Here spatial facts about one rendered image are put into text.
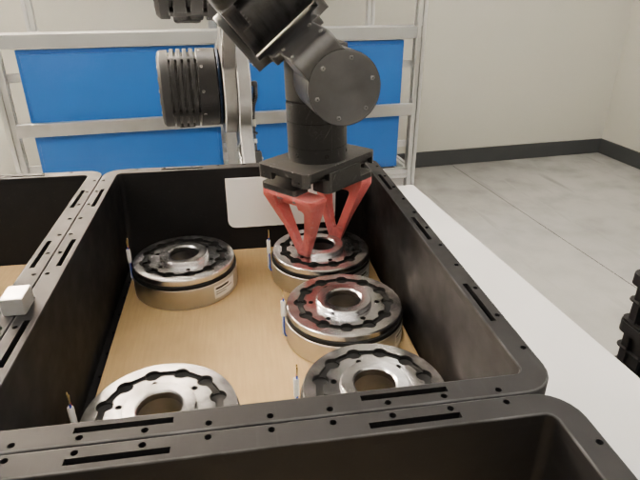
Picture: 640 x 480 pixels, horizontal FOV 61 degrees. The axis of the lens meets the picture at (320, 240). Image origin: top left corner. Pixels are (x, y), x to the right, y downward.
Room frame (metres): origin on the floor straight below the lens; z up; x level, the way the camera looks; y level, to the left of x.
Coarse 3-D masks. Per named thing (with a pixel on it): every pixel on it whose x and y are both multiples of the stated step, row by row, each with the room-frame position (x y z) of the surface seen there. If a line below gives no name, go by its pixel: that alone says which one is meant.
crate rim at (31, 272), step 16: (0, 176) 0.54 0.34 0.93; (16, 176) 0.54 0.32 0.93; (32, 176) 0.54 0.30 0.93; (48, 176) 0.54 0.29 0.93; (64, 176) 0.54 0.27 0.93; (80, 176) 0.54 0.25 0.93; (96, 176) 0.54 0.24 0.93; (80, 192) 0.49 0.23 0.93; (80, 208) 0.45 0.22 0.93; (64, 224) 0.42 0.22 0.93; (48, 240) 0.39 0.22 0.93; (32, 256) 0.36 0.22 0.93; (48, 256) 0.36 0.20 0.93; (32, 272) 0.33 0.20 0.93; (32, 288) 0.31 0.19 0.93; (0, 320) 0.27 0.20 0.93; (0, 336) 0.26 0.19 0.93
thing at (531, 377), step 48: (96, 192) 0.49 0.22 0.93; (384, 192) 0.50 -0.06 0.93; (432, 240) 0.39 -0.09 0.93; (48, 288) 0.31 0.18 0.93; (480, 288) 0.31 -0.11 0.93; (0, 384) 0.22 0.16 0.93; (432, 384) 0.22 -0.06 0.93; (480, 384) 0.22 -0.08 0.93; (528, 384) 0.22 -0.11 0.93; (0, 432) 0.18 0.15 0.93; (48, 432) 0.18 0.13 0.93; (96, 432) 0.18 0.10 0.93; (144, 432) 0.19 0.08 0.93; (192, 432) 0.19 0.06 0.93
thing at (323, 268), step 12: (324, 228) 0.56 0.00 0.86; (288, 240) 0.53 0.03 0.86; (348, 240) 0.53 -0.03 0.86; (360, 240) 0.53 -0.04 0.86; (276, 252) 0.50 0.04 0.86; (288, 252) 0.50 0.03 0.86; (348, 252) 0.50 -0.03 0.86; (360, 252) 0.50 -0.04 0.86; (288, 264) 0.47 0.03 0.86; (300, 264) 0.47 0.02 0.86; (312, 264) 0.48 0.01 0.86; (324, 264) 0.47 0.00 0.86; (336, 264) 0.48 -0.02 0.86; (348, 264) 0.47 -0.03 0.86; (360, 264) 0.48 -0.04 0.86
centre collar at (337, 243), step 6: (318, 234) 0.53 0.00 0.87; (324, 234) 0.53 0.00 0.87; (318, 240) 0.52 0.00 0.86; (324, 240) 0.52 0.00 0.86; (330, 240) 0.52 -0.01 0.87; (336, 240) 0.51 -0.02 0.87; (336, 246) 0.50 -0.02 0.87; (342, 246) 0.50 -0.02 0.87; (312, 252) 0.49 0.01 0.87; (318, 252) 0.49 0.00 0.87; (324, 252) 0.49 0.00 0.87; (330, 252) 0.49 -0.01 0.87; (336, 252) 0.49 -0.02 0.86
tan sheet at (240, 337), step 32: (256, 256) 0.55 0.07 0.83; (256, 288) 0.48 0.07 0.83; (128, 320) 0.42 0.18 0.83; (160, 320) 0.42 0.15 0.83; (192, 320) 0.42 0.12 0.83; (224, 320) 0.42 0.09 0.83; (256, 320) 0.42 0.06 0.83; (128, 352) 0.37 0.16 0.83; (160, 352) 0.37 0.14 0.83; (192, 352) 0.37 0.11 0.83; (224, 352) 0.37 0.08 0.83; (256, 352) 0.37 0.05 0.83; (288, 352) 0.37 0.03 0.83; (416, 352) 0.37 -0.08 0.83; (256, 384) 0.33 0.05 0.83; (288, 384) 0.33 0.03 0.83
